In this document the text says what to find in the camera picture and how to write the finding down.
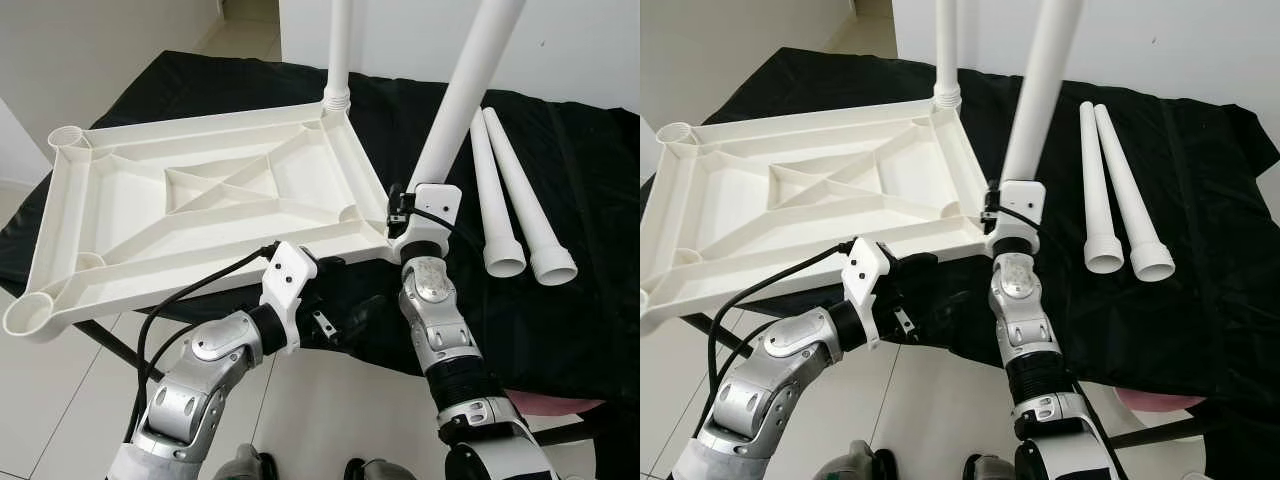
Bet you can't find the white plastic table leg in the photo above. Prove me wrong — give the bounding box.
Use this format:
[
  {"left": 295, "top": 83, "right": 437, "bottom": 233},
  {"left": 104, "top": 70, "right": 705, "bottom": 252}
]
[
  {"left": 1079, "top": 101, "right": 1126, "bottom": 275},
  {"left": 484, "top": 106, "right": 579, "bottom": 287},
  {"left": 1094, "top": 104, "right": 1177, "bottom": 283},
  {"left": 1000, "top": 0, "right": 1086, "bottom": 186},
  {"left": 935, "top": 0, "right": 963, "bottom": 109},
  {"left": 408, "top": 0, "right": 528, "bottom": 191},
  {"left": 468, "top": 108, "right": 528, "bottom": 279},
  {"left": 325, "top": 0, "right": 354, "bottom": 109}
]

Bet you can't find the white plastic table top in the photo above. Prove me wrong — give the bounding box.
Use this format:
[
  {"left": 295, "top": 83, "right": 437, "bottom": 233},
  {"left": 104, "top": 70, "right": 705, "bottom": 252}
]
[
  {"left": 0, "top": 95, "right": 406, "bottom": 344},
  {"left": 640, "top": 92, "right": 1001, "bottom": 336}
]

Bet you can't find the grey right robot foot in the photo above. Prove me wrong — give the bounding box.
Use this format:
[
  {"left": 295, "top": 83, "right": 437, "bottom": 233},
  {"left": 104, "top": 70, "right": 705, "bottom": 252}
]
[
  {"left": 962, "top": 455, "right": 1021, "bottom": 480},
  {"left": 345, "top": 457, "right": 416, "bottom": 480}
]

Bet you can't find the black metal table leg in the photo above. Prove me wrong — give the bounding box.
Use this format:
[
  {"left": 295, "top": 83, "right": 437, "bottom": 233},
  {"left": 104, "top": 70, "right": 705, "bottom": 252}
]
[
  {"left": 1110, "top": 415, "right": 1216, "bottom": 451},
  {"left": 75, "top": 320, "right": 151, "bottom": 381},
  {"left": 685, "top": 312, "right": 731, "bottom": 351},
  {"left": 530, "top": 415, "right": 606, "bottom": 446}
]

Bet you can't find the black table cloth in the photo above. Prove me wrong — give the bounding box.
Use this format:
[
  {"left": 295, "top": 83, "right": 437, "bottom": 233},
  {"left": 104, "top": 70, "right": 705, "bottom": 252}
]
[
  {"left": 0, "top": 50, "right": 640, "bottom": 480},
  {"left": 640, "top": 45, "right": 1280, "bottom": 480}
]

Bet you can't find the pink plastic object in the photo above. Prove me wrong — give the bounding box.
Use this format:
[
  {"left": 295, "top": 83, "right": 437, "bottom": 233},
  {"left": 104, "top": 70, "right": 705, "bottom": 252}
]
[
  {"left": 500, "top": 390, "right": 606, "bottom": 416},
  {"left": 1115, "top": 390, "right": 1206, "bottom": 413}
]

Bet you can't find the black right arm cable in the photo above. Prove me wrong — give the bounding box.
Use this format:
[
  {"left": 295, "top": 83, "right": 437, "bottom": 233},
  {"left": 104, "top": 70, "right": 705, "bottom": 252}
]
[
  {"left": 395, "top": 205, "right": 451, "bottom": 236},
  {"left": 990, "top": 203, "right": 1046, "bottom": 236}
]

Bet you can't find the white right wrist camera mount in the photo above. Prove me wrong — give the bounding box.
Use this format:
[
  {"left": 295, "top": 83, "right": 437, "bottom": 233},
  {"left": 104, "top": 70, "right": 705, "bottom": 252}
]
[
  {"left": 988, "top": 180, "right": 1046, "bottom": 256},
  {"left": 392, "top": 183, "right": 463, "bottom": 261}
]

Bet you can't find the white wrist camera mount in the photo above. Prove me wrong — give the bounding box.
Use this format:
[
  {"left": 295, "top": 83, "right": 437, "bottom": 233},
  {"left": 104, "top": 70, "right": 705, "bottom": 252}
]
[
  {"left": 843, "top": 238, "right": 894, "bottom": 351},
  {"left": 260, "top": 240, "right": 319, "bottom": 353},
  {"left": 392, "top": 183, "right": 463, "bottom": 261},
  {"left": 988, "top": 180, "right": 1046, "bottom": 256}
]

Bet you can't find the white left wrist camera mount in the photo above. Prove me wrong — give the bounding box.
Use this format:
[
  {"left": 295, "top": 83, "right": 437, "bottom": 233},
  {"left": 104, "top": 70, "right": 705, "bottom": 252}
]
[
  {"left": 260, "top": 240, "right": 319, "bottom": 353},
  {"left": 843, "top": 238, "right": 894, "bottom": 351}
]

